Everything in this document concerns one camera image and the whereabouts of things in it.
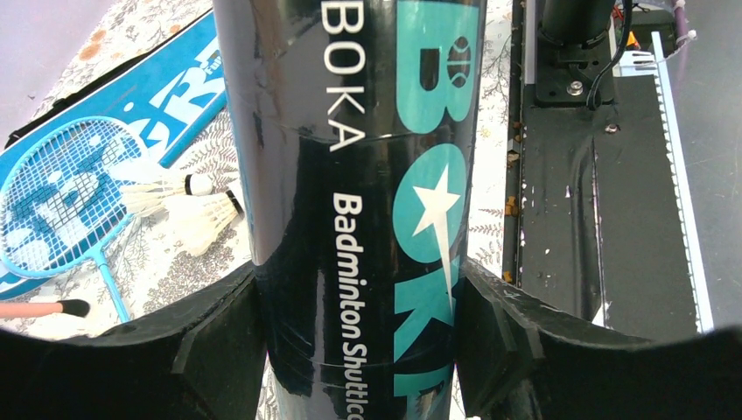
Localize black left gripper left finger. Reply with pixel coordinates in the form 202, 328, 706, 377
1, 263, 266, 419

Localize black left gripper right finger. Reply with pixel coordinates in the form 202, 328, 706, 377
456, 259, 741, 419

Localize black shuttlecock tube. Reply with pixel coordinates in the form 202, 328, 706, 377
213, 1, 487, 419

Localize white shuttlecock near tripod foot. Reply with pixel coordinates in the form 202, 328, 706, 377
163, 186, 244, 256

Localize pink tripod stand legs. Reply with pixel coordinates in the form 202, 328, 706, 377
1, 299, 90, 319

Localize white shuttlecock by tripod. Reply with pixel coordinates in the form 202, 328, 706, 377
120, 174, 214, 217

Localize light blue racket on bag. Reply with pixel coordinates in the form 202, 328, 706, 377
1, 116, 148, 322

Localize blue sport racket bag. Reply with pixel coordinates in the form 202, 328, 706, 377
1, 12, 226, 299

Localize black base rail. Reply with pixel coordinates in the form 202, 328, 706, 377
501, 1, 715, 341

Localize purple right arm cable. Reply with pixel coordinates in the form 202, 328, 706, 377
669, 0, 697, 60

